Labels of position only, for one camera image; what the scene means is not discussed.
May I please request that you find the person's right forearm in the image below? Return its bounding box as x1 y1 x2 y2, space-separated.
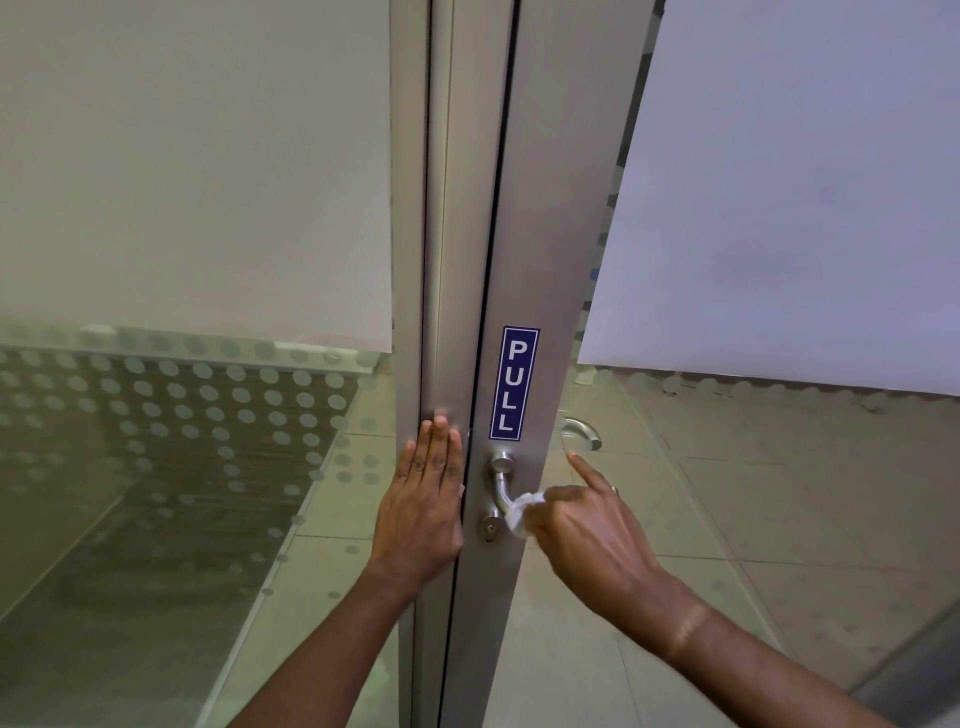
619 570 905 728

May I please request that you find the white tissue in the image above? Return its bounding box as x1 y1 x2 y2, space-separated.
504 491 549 540

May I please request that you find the blue door sign sticker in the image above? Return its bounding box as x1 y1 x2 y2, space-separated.
489 324 542 442

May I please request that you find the aluminium framed glass door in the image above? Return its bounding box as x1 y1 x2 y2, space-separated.
441 0 960 728

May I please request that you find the person's left hand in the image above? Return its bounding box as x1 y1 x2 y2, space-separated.
370 414 466 583

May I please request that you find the person's left forearm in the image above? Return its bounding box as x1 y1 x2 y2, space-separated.
228 561 460 728

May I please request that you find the dotted frosted glass panel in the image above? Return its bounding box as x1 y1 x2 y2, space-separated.
0 0 400 728

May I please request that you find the aluminium door frame post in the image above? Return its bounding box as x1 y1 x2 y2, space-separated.
388 0 460 728

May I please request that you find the person's right hand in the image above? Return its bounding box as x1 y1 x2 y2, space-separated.
517 452 672 625

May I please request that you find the silver lever door handle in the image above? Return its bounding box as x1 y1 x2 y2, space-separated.
489 447 528 513
560 417 604 453

